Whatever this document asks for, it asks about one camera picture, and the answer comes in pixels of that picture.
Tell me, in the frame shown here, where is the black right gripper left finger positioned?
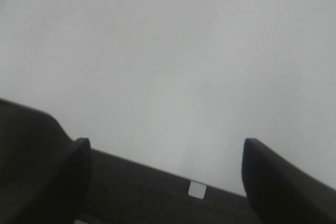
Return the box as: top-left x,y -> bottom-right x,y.
23,138 -> 92,223

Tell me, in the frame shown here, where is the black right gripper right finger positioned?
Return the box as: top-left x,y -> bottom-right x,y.
241,138 -> 335,223

